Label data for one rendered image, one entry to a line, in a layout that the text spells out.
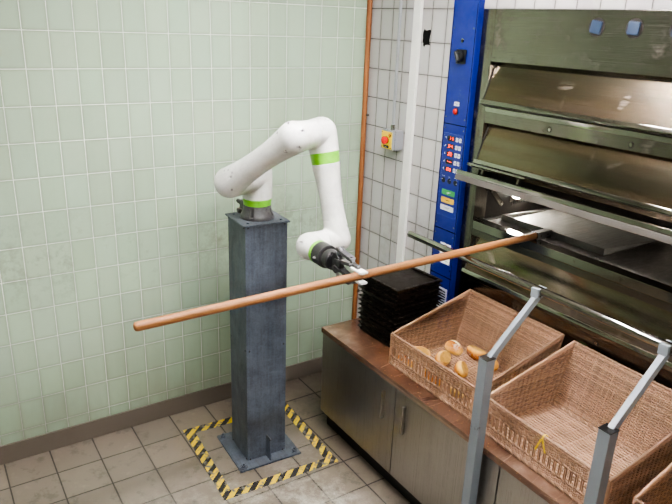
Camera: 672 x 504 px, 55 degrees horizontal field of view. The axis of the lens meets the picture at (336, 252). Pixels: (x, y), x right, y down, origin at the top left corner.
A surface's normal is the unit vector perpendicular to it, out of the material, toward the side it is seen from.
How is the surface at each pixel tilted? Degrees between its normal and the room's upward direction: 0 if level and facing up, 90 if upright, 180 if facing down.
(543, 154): 70
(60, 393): 90
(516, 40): 90
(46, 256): 90
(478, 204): 90
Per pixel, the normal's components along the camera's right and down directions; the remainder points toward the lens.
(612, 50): -0.84, 0.15
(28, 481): 0.04, -0.94
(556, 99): -0.77, -0.18
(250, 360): 0.51, 0.30
